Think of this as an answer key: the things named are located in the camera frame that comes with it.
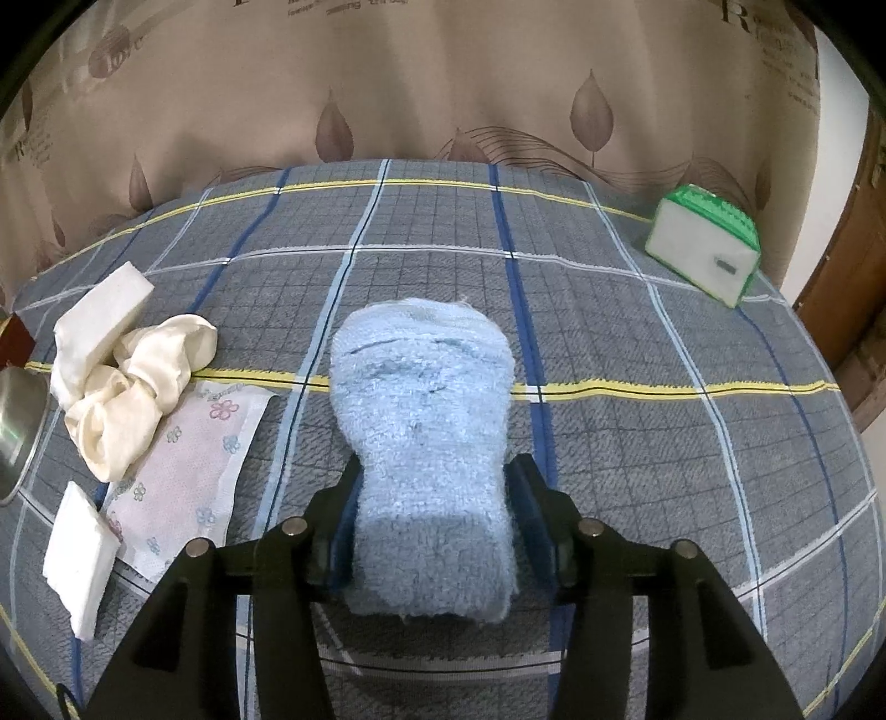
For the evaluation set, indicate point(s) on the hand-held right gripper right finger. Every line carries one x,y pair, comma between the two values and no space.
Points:
526,498

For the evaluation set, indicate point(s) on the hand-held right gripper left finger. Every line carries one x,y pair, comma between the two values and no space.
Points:
337,554

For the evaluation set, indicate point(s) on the light blue fluffy towel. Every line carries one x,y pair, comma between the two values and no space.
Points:
422,415

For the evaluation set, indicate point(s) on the white floral print pad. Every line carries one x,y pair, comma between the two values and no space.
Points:
187,478

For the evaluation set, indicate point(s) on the cream satin cloth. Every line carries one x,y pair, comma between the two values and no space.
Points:
124,415

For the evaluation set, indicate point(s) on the grey checked tablecloth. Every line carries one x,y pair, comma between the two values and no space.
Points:
623,429

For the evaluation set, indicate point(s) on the small white cloth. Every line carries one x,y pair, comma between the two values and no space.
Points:
79,561

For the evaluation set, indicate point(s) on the green and white tissue pack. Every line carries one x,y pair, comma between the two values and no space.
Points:
692,242

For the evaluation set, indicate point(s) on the white folded towel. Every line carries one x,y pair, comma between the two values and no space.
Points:
104,311

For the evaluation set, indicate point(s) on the stainless steel bowl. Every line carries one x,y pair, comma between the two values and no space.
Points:
17,429

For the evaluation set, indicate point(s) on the brown wooden door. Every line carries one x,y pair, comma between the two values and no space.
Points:
858,311

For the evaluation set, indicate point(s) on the beige leaf print curtain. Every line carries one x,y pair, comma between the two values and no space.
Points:
415,83

